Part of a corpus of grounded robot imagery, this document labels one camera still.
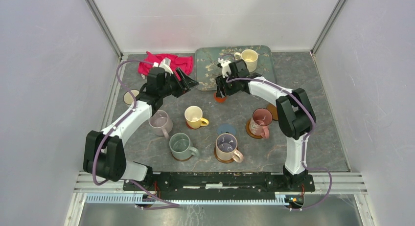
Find white mug black handle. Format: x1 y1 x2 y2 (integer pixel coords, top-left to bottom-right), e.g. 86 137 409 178
123 90 139 106

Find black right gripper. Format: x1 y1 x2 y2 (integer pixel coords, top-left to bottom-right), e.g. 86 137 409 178
215 72 239 99

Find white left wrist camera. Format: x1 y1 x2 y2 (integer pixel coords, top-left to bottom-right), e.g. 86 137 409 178
153 58 173 75

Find beige pink tall mug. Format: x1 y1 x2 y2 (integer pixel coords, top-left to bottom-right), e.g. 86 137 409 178
215 134 244 163

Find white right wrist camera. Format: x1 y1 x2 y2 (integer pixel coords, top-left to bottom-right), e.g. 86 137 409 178
218 58 231 78

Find green floral serving tray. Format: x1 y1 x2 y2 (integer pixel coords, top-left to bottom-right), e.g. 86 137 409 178
194 45 277 91

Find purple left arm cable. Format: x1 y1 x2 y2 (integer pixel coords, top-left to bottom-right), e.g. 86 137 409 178
92 60 180 210

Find blue round coaster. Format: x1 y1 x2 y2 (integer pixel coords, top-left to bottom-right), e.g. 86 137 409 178
217 124 236 136

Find white toothed cable rail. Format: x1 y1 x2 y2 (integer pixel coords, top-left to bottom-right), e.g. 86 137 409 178
85 193 288 206

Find lilac ceramic mug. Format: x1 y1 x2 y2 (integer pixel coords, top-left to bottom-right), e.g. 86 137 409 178
148 110 173 140

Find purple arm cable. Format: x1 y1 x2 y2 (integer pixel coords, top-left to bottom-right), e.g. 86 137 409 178
92 60 180 210
218 54 333 211

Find pink floral patterned mug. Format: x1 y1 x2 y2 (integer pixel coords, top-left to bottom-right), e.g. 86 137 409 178
248 108 273 139

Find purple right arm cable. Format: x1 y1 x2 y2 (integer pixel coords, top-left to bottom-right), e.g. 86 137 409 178
218 54 333 211

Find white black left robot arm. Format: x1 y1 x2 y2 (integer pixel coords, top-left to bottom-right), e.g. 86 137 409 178
83 67 199 191

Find cream yellow mug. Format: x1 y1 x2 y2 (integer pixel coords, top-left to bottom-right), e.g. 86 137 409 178
234 49 258 73

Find glossy wooden ridged coaster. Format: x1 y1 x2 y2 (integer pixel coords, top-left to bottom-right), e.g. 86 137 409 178
172 155 193 162

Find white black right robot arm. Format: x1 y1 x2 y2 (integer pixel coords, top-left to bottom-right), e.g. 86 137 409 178
215 58 316 191

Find yellow ceramic mug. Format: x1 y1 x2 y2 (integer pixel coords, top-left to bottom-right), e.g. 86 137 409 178
184 106 209 129

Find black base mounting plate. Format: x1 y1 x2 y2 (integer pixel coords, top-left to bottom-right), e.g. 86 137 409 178
140 172 316 200

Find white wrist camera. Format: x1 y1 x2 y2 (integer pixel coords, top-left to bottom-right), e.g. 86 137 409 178
153 58 173 75
218 58 231 78

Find crumpled red cloth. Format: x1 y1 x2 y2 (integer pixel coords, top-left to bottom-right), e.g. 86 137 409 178
138 51 193 76

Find small orange cup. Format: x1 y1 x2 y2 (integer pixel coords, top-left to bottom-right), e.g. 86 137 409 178
214 92 227 103

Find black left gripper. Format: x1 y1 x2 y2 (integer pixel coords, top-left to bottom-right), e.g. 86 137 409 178
159 68 199 98

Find grey-green ceramic mug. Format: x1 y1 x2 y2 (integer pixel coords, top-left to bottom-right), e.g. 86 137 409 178
169 133 200 159

